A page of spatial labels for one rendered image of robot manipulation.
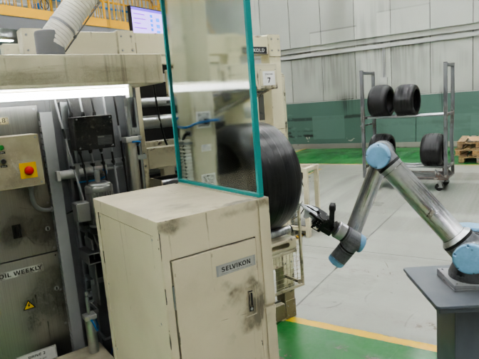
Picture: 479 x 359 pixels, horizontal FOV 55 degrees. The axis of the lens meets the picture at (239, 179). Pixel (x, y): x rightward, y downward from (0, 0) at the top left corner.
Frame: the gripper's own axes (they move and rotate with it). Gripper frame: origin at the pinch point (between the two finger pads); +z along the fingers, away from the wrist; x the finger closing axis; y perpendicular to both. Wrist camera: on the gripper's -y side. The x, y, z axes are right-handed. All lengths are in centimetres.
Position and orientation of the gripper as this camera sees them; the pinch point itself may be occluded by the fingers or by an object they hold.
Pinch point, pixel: (304, 205)
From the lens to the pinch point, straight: 234.9
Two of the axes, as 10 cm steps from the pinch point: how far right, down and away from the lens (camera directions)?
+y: -4.6, 7.0, 5.5
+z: -8.6, -5.1, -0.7
